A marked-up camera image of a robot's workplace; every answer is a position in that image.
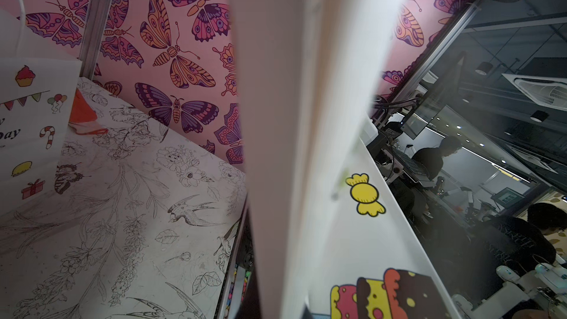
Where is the back right white paper bag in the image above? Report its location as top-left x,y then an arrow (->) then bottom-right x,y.
1,0 -> 81,214

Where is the seated person dark shirt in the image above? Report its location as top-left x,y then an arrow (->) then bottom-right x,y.
411,136 -> 462,180

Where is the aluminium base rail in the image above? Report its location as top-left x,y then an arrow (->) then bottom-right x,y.
214,202 -> 254,319

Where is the white paper gift bag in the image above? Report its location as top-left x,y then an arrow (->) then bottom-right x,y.
230,0 -> 458,318

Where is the red rubber glove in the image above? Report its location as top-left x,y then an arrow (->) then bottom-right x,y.
69,89 -> 109,135

